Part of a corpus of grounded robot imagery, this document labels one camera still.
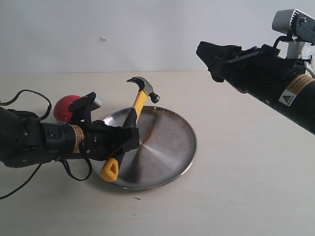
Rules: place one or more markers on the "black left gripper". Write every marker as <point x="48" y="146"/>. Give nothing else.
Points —
<point x="101" y="141"/>

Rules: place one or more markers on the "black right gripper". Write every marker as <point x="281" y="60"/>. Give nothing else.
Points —
<point x="259" y="72"/>

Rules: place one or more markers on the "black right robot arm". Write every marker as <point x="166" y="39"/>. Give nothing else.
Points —
<point x="304" y="117"/>

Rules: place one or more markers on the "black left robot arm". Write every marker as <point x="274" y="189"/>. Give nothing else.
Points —
<point x="26" y="141"/>

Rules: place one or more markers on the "red dome push button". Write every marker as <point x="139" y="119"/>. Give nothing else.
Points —
<point x="60" y="111"/>

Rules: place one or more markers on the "round steel plate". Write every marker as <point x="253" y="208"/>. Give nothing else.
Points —
<point x="168" y="145"/>

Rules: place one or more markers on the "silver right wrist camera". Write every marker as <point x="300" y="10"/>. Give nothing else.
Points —
<point x="298" y="29"/>

